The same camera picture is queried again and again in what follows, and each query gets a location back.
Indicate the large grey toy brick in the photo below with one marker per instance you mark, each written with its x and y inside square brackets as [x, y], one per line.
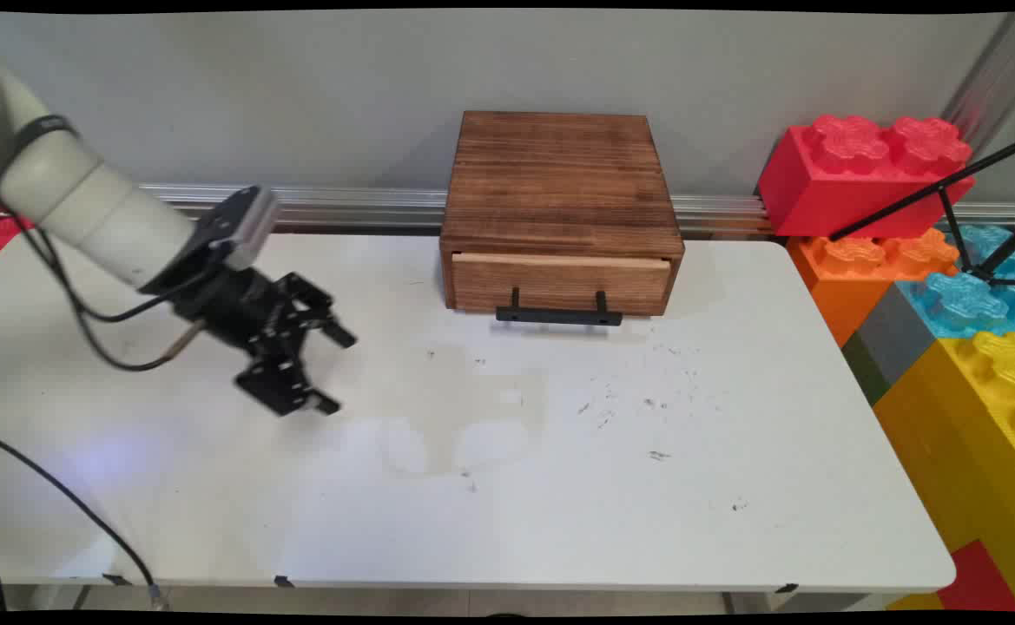
[887, 334]

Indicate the large red toy brick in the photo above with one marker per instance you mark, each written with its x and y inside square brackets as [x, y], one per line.
[837, 178]

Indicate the large yellow toy brick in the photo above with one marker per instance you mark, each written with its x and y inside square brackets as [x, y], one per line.
[950, 451]

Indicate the aluminium post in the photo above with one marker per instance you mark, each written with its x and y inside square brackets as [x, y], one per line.
[993, 78]

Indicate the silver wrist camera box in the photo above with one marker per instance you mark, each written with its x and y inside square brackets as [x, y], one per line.
[251, 227]

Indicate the flat red toy brick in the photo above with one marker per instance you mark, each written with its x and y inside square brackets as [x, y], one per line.
[980, 577]

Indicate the black tape piece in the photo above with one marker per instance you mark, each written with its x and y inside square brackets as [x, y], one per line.
[116, 578]
[284, 581]
[786, 588]

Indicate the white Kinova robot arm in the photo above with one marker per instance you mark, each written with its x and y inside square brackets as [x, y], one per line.
[82, 195]

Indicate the large blue toy brick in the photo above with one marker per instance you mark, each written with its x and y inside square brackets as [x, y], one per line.
[963, 304]

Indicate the light wooden door panel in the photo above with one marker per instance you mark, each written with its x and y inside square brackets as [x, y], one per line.
[559, 282]

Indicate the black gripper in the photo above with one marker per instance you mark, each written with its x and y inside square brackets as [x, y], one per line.
[238, 308]

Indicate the dark wooden drawer box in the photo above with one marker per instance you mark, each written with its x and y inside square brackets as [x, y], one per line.
[559, 182]

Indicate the aluminium rail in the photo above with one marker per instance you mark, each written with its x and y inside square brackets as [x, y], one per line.
[342, 208]

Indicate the large orange toy brick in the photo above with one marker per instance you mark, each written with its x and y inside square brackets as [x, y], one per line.
[846, 269]

